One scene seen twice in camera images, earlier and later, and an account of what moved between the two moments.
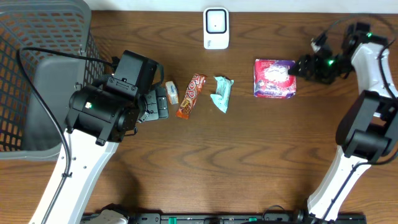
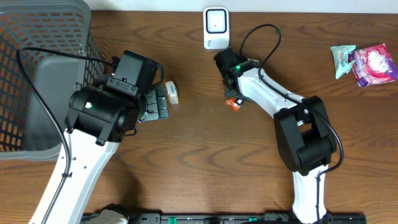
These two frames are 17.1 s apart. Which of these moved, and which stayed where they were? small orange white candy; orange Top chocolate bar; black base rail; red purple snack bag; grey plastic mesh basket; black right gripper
Moved: black right gripper; orange Top chocolate bar; red purple snack bag
Stayed: small orange white candy; grey plastic mesh basket; black base rail
